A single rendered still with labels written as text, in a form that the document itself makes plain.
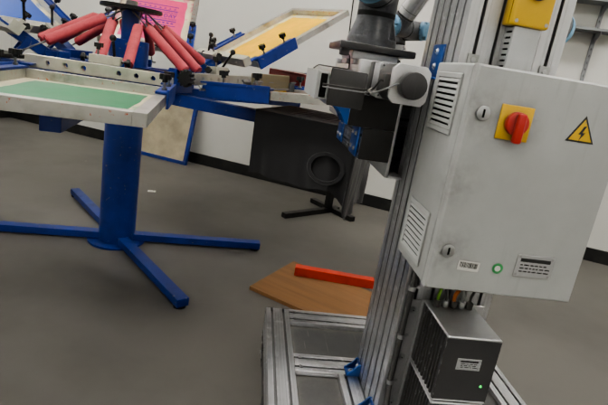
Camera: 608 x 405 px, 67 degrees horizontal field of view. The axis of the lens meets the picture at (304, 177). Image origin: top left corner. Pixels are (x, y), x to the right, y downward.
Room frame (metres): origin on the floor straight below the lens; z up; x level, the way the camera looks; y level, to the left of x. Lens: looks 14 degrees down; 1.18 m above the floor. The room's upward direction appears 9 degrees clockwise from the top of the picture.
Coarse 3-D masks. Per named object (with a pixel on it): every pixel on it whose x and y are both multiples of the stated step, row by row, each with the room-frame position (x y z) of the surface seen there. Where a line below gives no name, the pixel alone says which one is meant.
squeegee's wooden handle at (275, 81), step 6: (252, 78) 2.07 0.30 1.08; (264, 78) 2.15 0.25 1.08; (270, 78) 2.21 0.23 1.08; (276, 78) 2.28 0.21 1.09; (282, 78) 2.36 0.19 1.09; (288, 78) 2.43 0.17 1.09; (264, 84) 2.15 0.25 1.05; (270, 84) 2.21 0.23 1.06; (276, 84) 2.28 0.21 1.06; (282, 84) 2.37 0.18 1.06; (288, 84) 2.44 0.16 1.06
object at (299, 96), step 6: (294, 90) 2.50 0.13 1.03; (300, 90) 2.49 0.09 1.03; (270, 96) 1.95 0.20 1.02; (276, 96) 1.94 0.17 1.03; (282, 96) 1.93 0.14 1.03; (288, 96) 1.93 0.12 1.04; (294, 96) 1.92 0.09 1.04; (300, 96) 1.91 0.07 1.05; (306, 96) 1.90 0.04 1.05; (294, 102) 1.92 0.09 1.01; (300, 102) 1.91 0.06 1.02; (306, 102) 1.90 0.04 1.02; (312, 102) 1.90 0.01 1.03; (318, 102) 1.89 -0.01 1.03
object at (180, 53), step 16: (96, 16) 2.32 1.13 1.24; (112, 16) 2.61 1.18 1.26; (48, 32) 2.28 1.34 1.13; (64, 32) 2.22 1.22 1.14; (80, 32) 2.27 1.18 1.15; (96, 32) 2.63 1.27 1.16; (112, 32) 2.27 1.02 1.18; (144, 32) 2.69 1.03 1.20; (160, 32) 2.51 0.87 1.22; (128, 48) 2.20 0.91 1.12; (160, 48) 2.36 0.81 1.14; (176, 48) 2.47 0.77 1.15; (192, 48) 2.67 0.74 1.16; (176, 64) 2.32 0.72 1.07; (192, 64) 2.44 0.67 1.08
